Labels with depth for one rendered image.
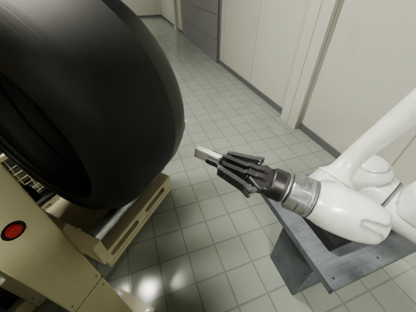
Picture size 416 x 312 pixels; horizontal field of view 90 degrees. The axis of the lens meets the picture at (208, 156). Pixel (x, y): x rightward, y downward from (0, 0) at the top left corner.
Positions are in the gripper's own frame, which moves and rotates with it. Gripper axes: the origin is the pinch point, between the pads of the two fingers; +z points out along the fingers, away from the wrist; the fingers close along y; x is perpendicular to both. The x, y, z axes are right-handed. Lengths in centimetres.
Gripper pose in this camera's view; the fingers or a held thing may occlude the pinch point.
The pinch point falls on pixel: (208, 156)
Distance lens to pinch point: 53.4
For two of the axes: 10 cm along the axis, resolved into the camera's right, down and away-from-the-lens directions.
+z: -9.0, -3.7, 2.2
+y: -4.2, 6.0, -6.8
